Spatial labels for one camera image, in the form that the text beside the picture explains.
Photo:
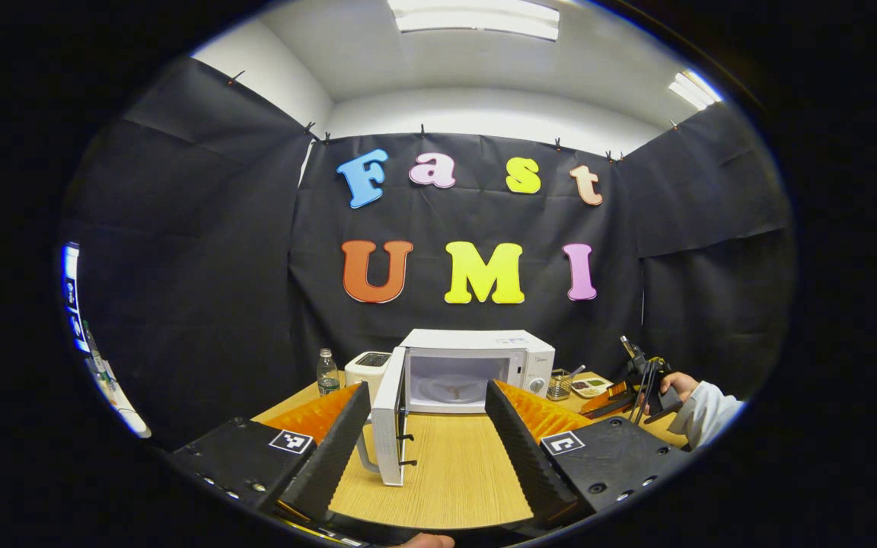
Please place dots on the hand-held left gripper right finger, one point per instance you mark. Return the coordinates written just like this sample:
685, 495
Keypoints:
522, 457

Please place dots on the white toaster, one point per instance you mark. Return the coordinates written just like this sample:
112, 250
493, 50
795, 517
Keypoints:
366, 373

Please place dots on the clear plastic water bottle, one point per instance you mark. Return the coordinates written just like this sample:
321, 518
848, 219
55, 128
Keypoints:
327, 377

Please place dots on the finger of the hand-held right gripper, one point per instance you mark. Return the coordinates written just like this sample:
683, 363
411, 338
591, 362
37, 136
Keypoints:
606, 401

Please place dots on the metal mesh utensil holder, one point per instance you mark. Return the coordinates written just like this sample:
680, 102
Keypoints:
559, 387

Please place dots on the black backdrop cloth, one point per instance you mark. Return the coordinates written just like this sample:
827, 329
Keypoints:
202, 266

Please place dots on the small ceiling light panel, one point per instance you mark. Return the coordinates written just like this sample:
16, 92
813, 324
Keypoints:
693, 90

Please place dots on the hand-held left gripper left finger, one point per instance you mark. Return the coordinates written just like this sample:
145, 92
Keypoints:
336, 457

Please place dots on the blue lit screen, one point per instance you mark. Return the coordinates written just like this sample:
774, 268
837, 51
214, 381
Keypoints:
71, 293

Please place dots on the long ceiling light panel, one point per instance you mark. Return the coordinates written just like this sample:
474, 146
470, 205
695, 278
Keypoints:
476, 19

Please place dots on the white microwave oven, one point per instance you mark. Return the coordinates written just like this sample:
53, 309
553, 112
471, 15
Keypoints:
476, 342

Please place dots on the white divided condiment dish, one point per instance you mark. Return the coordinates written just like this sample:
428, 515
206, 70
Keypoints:
591, 387

